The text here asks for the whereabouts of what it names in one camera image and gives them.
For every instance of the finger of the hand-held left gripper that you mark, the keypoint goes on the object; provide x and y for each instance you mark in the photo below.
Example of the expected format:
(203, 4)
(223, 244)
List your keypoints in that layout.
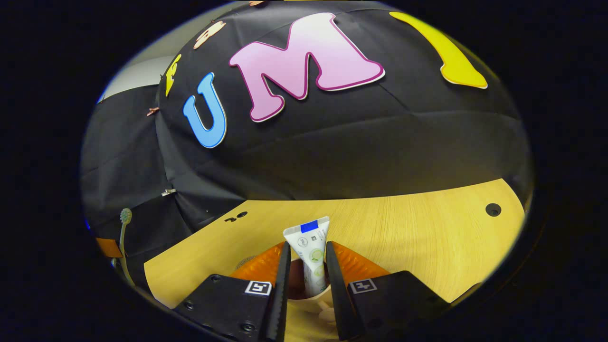
(109, 248)

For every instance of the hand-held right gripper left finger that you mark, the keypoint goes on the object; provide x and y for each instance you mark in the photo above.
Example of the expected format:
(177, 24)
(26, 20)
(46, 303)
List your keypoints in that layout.
(284, 266)

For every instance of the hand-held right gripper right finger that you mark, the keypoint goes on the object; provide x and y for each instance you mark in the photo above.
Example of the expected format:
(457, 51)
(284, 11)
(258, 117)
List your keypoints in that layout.
(331, 270)

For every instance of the pale green toothbrush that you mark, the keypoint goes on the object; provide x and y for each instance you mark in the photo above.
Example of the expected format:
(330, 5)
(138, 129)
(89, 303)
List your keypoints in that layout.
(124, 237)

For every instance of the white toothpaste tube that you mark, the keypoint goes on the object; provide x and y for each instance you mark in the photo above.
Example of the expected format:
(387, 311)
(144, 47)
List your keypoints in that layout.
(311, 247)

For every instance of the wooden desktop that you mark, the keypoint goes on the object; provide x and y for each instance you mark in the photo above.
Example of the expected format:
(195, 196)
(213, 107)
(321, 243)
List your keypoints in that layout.
(403, 237)

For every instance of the silver clip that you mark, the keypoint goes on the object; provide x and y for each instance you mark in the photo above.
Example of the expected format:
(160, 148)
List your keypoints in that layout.
(168, 192)

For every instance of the black backdrop cloth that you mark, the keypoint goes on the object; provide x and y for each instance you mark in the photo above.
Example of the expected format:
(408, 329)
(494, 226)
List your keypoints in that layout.
(332, 142)

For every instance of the copper clip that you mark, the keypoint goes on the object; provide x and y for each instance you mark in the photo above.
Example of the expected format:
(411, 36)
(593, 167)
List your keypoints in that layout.
(153, 111)

